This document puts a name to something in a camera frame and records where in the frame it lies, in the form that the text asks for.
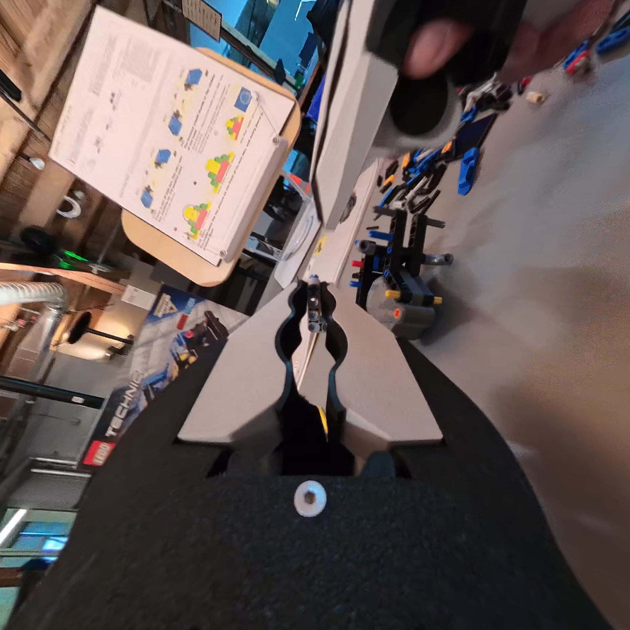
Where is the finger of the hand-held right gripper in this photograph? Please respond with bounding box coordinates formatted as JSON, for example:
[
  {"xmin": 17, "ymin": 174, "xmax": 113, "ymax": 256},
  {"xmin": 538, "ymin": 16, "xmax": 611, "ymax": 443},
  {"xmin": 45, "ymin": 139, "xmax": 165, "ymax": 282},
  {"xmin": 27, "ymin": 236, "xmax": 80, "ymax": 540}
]
[
  {"xmin": 315, "ymin": 0, "xmax": 400, "ymax": 230},
  {"xmin": 311, "ymin": 0, "xmax": 352, "ymax": 170}
]

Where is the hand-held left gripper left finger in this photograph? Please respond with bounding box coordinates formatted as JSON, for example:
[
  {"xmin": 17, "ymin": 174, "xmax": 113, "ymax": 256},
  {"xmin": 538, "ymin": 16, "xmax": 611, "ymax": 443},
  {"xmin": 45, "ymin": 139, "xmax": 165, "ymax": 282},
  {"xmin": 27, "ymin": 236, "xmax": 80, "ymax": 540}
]
[{"xmin": 176, "ymin": 281, "xmax": 329, "ymax": 475}]

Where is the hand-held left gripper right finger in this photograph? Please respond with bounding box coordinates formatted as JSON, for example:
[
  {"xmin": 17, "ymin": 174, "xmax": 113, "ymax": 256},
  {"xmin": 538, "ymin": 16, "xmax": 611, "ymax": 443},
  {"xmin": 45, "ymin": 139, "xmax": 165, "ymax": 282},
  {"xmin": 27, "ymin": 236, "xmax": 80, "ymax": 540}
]
[{"xmin": 321, "ymin": 282, "xmax": 445, "ymax": 475}]

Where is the grey angled lego beam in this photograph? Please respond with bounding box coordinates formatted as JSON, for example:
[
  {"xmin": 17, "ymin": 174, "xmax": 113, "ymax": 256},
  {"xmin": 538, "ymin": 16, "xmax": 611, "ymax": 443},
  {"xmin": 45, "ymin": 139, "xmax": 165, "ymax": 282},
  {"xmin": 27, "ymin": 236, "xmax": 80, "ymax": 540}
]
[{"xmin": 306, "ymin": 283, "xmax": 328, "ymax": 333}]

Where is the black lego frame assembly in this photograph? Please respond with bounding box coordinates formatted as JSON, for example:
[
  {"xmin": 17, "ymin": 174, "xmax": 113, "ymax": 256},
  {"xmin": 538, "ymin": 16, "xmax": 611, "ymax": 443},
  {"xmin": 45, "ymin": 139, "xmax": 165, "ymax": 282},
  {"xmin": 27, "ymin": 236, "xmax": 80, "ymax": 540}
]
[{"xmin": 350, "ymin": 209, "xmax": 454, "ymax": 341}]

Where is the lego set box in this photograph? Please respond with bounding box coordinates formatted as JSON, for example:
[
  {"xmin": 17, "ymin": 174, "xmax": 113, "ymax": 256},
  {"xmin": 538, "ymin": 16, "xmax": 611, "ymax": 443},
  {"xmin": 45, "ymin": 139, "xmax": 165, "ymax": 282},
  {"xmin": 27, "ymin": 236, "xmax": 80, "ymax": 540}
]
[{"xmin": 76, "ymin": 283, "xmax": 250, "ymax": 474}]

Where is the blue curved lego panel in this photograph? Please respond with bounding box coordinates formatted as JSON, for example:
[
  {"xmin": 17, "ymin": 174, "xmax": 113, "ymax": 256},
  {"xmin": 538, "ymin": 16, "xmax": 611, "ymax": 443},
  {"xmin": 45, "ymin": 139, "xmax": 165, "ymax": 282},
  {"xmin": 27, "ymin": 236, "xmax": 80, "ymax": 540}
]
[{"xmin": 457, "ymin": 147, "xmax": 482, "ymax": 197}]

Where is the person's right hand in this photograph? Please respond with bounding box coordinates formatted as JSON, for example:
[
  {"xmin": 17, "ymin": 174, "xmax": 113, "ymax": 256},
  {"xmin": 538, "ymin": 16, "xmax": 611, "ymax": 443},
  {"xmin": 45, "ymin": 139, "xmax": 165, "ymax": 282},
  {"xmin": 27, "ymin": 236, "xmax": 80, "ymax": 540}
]
[{"xmin": 405, "ymin": 10, "xmax": 618, "ymax": 87}]

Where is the open instruction booklet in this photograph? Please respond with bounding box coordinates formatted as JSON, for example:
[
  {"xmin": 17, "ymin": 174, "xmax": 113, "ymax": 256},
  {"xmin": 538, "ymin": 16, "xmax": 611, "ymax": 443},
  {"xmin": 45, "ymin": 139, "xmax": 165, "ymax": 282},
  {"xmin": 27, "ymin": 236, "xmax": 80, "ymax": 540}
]
[{"xmin": 294, "ymin": 162, "xmax": 381, "ymax": 385}]

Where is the black pole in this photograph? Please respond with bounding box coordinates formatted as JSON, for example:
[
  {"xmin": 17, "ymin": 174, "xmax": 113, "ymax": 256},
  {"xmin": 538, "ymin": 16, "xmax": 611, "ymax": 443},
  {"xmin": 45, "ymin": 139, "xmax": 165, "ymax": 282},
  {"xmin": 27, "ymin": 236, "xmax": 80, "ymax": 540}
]
[{"xmin": 0, "ymin": 375, "xmax": 107, "ymax": 410}]

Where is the white instruction sheet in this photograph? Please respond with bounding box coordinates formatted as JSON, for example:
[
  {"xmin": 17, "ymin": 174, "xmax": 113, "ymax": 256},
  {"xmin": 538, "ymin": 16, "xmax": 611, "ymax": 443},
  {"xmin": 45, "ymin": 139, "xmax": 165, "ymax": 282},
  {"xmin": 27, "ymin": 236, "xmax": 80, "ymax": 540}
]
[{"xmin": 48, "ymin": 5, "xmax": 297, "ymax": 267}]

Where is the wooden shelf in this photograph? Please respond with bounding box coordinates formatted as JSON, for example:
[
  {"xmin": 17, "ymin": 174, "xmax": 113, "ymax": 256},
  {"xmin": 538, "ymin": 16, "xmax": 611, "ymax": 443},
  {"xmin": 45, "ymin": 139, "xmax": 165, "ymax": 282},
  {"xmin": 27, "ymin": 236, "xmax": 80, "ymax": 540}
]
[{"xmin": 0, "ymin": 262, "xmax": 128, "ymax": 296}]

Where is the silver flexible duct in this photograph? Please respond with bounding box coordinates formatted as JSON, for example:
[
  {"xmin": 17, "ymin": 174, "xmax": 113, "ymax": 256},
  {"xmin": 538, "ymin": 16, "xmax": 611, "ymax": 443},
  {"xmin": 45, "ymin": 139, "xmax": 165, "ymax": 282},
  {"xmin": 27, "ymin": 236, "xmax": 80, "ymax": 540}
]
[{"xmin": 0, "ymin": 282, "xmax": 69, "ymax": 310}]

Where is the white cable coil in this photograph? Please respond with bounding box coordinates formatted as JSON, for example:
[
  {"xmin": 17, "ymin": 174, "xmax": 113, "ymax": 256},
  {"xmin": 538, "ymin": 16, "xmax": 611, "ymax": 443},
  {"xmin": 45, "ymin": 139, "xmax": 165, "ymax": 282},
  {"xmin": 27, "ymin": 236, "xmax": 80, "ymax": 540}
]
[{"xmin": 55, "ymin": 189, "xmax": 84, "ymax": 220}]

